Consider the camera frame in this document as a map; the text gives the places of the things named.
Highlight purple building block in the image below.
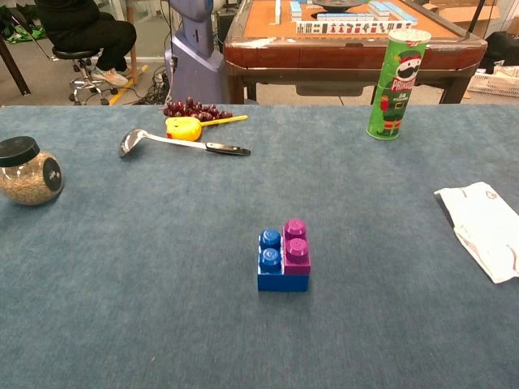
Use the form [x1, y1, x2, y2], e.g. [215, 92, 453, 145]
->
[281, 218, 312, 277]

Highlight blue building block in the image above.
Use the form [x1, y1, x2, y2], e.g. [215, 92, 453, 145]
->
[256, 228, 310, 293]

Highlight yellow tape measure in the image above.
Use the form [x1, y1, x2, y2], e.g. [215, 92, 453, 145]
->
[165, 114, 249, 143]

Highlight red grape bunch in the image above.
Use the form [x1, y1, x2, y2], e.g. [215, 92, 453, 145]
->
[162, 96, 234, 122]

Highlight blue table cloth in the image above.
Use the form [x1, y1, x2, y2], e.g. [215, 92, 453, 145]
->
[0, 104, 519, 389]

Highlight brown mahjong table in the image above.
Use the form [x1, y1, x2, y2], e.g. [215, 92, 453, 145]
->
[222, 0, 488, 105]

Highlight green Pringles can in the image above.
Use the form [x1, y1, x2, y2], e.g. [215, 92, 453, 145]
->
[366, 28, 432, 142]

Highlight face-up mahjong tile row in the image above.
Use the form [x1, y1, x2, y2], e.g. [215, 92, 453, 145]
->
[295, 19, 414, 36]

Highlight wheeled black stool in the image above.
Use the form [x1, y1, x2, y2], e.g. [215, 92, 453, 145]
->
[52, 47, 118, 106]

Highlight light wooden table leg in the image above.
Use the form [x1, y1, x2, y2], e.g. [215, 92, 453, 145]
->
[125, 0, 139, 85]

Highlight white crumpled paper bag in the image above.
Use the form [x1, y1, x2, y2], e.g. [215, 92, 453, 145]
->
[433, 181, 519, 284]

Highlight glass jar with black lid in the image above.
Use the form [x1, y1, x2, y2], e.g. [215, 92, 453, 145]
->
[0, 136, 65, 207]

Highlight seated person in black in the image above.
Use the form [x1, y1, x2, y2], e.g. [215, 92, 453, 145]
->
[34, 0, 138, 88]

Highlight white plastic basket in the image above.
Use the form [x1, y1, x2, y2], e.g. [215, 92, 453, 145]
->
[466, 72, 519, 98]

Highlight dark table leg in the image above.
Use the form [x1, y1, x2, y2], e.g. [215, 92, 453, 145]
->
[0, 36, 32, 97]

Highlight black bag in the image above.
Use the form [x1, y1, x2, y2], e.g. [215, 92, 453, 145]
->
[480, 31, 519, 75]

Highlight green fabric pile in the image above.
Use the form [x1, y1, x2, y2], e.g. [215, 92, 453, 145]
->
[0, 6, 48, 44]

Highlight metal ladle black handle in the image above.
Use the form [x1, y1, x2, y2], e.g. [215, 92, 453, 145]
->
[118, 128, 251, 159]

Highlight black floor cables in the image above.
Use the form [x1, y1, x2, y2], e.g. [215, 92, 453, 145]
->
[133, 64, 171, 105]

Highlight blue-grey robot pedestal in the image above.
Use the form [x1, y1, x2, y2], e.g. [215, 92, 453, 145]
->
[164, 0, 229, 105]

